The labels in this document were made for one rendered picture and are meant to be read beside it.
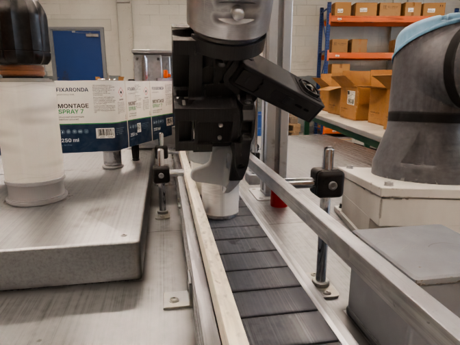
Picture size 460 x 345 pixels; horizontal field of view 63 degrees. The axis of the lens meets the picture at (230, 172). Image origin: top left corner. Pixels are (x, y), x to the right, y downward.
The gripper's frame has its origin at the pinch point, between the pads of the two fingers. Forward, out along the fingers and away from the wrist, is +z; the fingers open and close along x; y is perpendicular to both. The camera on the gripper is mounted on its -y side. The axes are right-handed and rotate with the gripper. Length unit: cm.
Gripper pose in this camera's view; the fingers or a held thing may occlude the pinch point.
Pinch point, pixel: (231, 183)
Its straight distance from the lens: 48.6
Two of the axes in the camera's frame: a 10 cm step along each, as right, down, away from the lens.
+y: -9.9, 0.4, -1.7
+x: 1.5, 6.8, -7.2
